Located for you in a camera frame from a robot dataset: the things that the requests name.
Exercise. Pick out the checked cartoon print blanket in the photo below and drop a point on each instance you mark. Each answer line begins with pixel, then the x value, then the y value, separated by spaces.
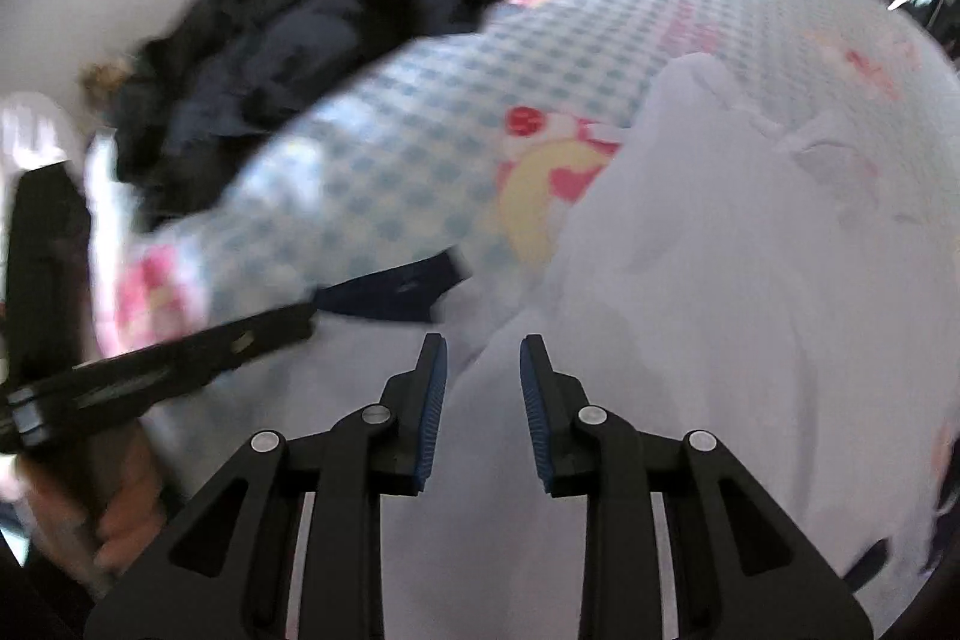
pixel 390 160

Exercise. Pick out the white garment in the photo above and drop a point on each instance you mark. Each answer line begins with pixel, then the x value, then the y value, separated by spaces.
pixel 712 310

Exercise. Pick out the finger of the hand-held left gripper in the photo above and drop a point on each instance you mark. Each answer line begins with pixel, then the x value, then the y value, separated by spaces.
pixel 375 295
pixel 52 272

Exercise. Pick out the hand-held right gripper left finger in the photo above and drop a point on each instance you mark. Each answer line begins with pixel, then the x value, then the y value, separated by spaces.
pixel 431 419

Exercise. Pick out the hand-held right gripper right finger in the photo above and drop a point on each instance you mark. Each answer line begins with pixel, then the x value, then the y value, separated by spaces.
pixel 534 419

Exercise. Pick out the person's left hand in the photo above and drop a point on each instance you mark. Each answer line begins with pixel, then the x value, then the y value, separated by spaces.
pixel 131 520

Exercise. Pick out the dark clothes pile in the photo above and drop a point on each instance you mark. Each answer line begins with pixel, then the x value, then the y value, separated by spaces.
pixel 300 48

